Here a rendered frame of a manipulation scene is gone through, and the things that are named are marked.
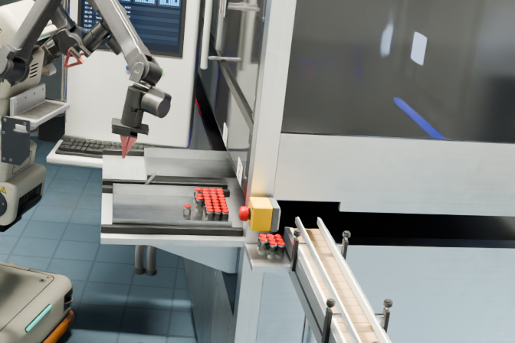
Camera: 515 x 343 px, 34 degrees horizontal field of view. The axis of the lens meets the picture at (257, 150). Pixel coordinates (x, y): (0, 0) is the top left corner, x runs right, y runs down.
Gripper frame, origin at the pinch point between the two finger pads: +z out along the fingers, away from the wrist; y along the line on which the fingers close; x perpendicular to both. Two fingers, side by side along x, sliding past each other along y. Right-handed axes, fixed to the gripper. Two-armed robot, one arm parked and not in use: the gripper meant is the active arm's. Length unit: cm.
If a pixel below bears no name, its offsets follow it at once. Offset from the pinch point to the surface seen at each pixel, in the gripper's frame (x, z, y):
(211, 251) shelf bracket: -1.0, 24.1, 30.8
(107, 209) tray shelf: 9.4, 20.7, -0.5
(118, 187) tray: 20.8, 17.6, 2.0
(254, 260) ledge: -21.6, 15.6, 38.4
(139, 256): 100, 76, 23
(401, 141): -12, -23, 73
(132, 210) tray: 8.3, 19.4, 6.7
